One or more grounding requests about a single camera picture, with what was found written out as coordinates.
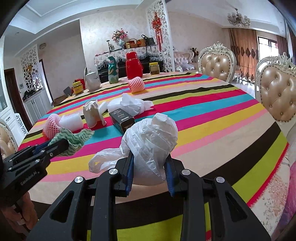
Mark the pink foam fruit net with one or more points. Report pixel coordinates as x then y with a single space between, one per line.
136 84
51 127

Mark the brown jar yellow lid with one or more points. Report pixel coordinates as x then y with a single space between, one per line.
154 68

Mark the red chinese knot decoration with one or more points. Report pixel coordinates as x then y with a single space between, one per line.
156 25

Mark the black small carton box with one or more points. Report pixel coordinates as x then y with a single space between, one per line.
121 120

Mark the beige tufted chair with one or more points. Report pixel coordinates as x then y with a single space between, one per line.
275 89
7 140
217 61

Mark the floral under tablecloth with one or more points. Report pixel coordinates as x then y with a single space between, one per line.
259 174

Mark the brown curtain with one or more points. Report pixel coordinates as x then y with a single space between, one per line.
243 43

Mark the green snack bag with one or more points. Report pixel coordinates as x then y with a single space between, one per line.
112 70

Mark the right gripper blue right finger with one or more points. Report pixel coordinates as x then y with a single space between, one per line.
170 175

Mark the white plastic bag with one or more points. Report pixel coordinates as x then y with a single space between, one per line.
151 140

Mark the white glass door cabinet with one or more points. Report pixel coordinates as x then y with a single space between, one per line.
8 114

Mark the beige tufted chair left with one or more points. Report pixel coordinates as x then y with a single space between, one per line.
7 140

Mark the paper cup bag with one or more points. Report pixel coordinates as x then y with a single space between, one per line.
92 115

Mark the white ceramic teapot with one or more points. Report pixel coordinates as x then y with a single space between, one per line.
92 81

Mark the person's left hand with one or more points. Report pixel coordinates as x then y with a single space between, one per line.
27 213

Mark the red thermos jug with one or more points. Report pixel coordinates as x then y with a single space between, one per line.
133 66

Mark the striped colourful tablecloth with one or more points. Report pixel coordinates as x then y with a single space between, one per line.
217 129

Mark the white tube package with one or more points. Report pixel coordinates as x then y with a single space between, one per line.
103 107

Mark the white low sideboard cabinet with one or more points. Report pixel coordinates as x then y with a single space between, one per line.
37 105

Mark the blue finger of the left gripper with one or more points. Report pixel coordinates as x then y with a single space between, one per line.
46 147

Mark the beige tufted chair near right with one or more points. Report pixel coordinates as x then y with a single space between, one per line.
275 89

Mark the white ornate sofa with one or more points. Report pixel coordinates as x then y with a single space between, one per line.
183 61

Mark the white foam sheet piece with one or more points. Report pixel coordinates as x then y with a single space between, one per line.
72 122

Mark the yellow label jar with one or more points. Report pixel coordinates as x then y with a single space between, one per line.
77 88

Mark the black piano with lace cover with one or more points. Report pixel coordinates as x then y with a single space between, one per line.
146 55

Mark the green white patterned cloth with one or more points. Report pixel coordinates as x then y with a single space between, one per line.
71 142

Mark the beige tufted chair far right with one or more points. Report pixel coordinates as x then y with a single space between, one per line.
217 61

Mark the white carved screen partition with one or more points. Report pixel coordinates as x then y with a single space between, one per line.
167 54

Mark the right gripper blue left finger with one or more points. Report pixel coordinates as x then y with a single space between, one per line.
127 174

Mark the black handbag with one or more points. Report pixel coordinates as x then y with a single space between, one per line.
149 41

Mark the pink flower bouquet vase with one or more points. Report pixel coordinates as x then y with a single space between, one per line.
119 37

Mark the chandelier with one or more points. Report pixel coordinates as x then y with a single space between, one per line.
236 19

